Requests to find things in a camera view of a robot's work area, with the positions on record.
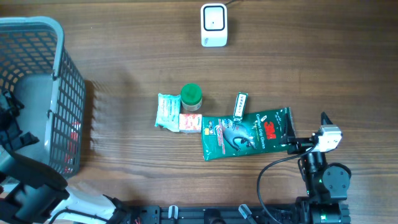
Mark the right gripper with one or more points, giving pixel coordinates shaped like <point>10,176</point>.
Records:
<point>288,137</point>

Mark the green 3M gloves package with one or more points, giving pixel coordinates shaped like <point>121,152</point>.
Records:
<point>257,133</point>

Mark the green white slim box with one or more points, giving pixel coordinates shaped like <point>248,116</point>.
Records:
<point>239,107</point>

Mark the red white small box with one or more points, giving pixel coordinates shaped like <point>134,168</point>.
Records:
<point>190,123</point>

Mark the green lid jar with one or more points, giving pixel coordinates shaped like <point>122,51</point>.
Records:
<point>191,96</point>

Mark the light green wipes packet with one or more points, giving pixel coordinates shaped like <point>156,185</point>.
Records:
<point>168,111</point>

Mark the red white package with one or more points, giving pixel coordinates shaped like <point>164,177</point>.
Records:
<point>72,148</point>

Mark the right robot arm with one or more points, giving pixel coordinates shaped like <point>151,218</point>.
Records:
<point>326,184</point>

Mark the white barcode scanner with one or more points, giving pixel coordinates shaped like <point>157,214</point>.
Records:
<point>214,25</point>

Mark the grey plastic mesh basket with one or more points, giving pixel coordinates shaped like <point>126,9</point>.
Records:
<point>37,69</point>

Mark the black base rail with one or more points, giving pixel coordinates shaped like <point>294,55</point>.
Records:
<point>217,214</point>

